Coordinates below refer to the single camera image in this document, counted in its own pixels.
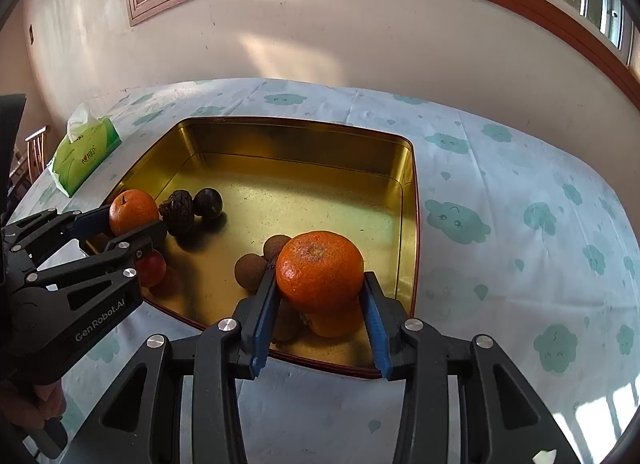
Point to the red gold toffee tin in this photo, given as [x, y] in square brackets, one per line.
[279, 176]

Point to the brown longan back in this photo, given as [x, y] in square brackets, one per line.
[273, 246]

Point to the cloud pattern tablecloth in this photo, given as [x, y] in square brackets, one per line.
[555, 282]

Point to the red cherry tomato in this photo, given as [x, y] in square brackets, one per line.
[151, 269]

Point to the small orange kumquat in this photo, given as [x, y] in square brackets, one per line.
[337, 323]

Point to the dark wrinkled fruit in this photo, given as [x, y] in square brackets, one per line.
[177, 213]

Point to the orange tangerine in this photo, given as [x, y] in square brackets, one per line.
[130, 210]
[319, 271]

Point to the wooden chair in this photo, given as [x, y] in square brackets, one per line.
[30, 166]

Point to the green tissue pack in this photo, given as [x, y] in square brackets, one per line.
[88, 141]

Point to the brown longan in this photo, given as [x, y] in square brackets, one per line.
[249, 271]
[273, 246]
[288, 324]

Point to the dark round plum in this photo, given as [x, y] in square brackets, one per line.
[207, 203]

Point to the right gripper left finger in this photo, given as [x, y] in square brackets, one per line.
[138, 418]

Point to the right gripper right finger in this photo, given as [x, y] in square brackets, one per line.
[502, 418]

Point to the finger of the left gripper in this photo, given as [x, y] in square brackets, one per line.
[36, 238]
[94, 276]

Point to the person's left hand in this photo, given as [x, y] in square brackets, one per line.
[31, 409]

